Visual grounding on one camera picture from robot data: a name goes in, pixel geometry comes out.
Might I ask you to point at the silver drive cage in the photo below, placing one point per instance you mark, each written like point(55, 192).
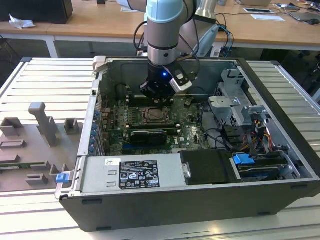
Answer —
point(225, 110)

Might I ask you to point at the pale blue teach pendant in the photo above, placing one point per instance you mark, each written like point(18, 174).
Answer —
point(211, 37)

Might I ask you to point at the silver power supply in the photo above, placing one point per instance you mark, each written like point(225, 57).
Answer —
point(95, 175)

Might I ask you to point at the flat tablet device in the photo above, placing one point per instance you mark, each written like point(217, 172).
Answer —
point(128, 9)
point(257, 10)

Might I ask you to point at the coin cell battery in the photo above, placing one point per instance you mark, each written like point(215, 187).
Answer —
point(188, 101)

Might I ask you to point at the blue case latch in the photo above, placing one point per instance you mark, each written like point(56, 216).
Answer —
point(62, 178)

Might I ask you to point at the black plastic shroud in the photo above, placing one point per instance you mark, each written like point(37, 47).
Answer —
point(207, 167)

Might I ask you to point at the wooden desk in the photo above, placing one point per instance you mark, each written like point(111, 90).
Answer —
point(42, 27)
point(100, 22)

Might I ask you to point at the hard disk blue carrier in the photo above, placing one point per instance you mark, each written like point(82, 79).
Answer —
point(243, 160)

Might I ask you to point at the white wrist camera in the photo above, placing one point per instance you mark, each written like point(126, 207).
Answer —
point(182, 83)

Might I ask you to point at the blue expansion slot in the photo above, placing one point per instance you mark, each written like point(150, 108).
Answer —
point(127, 149)

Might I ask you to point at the black PC case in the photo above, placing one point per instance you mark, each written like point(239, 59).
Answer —
point(175, 207)

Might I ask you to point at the black box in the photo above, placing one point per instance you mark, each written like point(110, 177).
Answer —
point(37, 11)

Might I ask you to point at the silver CPU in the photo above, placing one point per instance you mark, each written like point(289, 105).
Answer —
point(156, 115)

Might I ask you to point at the black mouse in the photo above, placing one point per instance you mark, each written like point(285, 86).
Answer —
point(313, 21)

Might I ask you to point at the crumpled white paper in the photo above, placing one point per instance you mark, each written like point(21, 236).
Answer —
point(21, 23)

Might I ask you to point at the CPU socket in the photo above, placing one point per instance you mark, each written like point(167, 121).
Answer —
point(172, 110)

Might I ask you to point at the grey parts rack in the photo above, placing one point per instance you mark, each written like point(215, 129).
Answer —
point(30, 152)

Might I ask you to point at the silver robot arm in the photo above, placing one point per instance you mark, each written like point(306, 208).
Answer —
point(162, 32)

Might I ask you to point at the white paper sheet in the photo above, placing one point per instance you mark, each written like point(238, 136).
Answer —
point(267, 17)

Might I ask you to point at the grey laptop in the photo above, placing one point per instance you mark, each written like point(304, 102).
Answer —
point(303, 16)

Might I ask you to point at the green motherboard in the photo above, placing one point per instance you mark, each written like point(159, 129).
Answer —
point(192, 132)

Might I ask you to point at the cardboard box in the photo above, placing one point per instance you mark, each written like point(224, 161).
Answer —
point(255, 2)

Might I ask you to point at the green RAM stick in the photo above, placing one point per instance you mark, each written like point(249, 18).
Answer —
point(22, 165)

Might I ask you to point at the black graphics card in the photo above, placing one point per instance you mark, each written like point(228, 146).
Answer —
point(150, 138)

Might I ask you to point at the white power adapter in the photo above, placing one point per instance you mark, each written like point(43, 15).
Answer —
point(216, 52)

